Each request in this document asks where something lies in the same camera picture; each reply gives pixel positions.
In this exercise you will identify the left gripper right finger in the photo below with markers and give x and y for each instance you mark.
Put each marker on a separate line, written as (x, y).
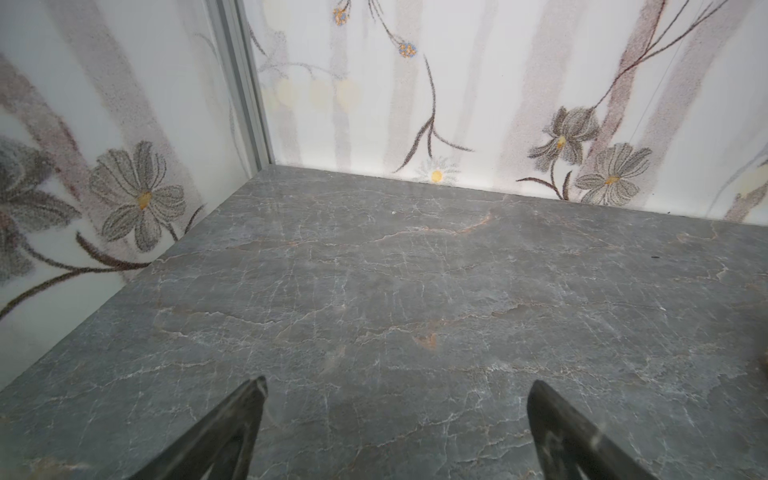
(570, 446)

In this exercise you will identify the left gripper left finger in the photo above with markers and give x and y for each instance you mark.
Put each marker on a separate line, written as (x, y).
(220, 445)

